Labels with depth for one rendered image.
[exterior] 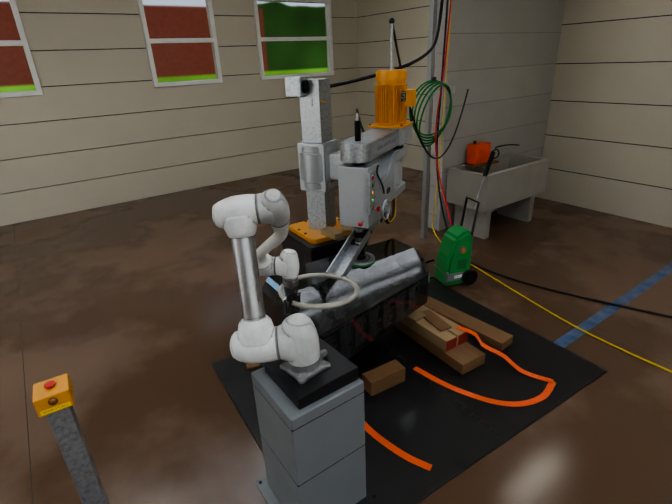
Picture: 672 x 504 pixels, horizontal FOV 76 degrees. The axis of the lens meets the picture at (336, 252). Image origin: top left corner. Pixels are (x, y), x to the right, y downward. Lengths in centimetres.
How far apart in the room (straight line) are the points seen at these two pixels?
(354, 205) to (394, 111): 86
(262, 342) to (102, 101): 692
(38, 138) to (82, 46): 159
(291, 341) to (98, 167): 695
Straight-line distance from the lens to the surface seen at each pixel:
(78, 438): 218
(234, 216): 187
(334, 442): 223
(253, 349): 199
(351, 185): 291
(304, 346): 197
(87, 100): 844
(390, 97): 342
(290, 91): 367
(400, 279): 323
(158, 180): 877
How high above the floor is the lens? 219
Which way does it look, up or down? 24 degrees down
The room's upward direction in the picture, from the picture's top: 3 degrees counter-clockwise
